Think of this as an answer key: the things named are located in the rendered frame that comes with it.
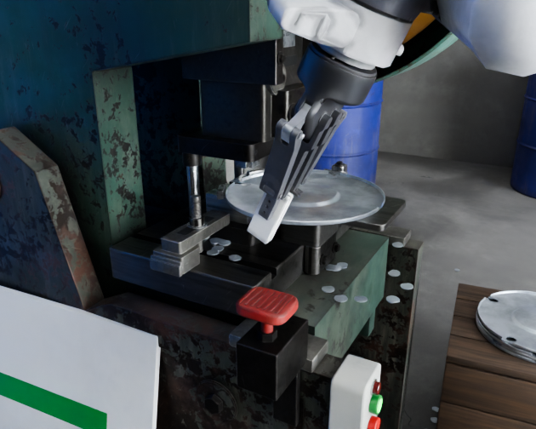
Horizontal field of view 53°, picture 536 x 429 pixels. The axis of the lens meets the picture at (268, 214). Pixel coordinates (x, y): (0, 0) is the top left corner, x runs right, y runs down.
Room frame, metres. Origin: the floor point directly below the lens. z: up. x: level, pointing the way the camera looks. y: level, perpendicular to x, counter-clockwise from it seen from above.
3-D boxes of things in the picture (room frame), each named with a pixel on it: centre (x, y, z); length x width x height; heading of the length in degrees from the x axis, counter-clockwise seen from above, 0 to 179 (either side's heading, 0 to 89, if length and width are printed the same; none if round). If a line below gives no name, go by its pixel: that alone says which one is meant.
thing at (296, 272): (0.99, 0.05, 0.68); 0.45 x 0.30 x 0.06; 151
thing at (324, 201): (0.93, -0.07, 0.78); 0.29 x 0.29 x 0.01
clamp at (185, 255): (0.84, 0.13, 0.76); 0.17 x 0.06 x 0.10; 151
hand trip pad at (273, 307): (0.59, 0.00, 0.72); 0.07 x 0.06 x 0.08; 61
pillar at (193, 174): (0.94, 0.14, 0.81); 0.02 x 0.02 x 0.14
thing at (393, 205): (0.90, -0.11, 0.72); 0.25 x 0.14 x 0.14; 61
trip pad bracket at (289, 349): (0.60, -0.01, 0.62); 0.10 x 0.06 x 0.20; 151
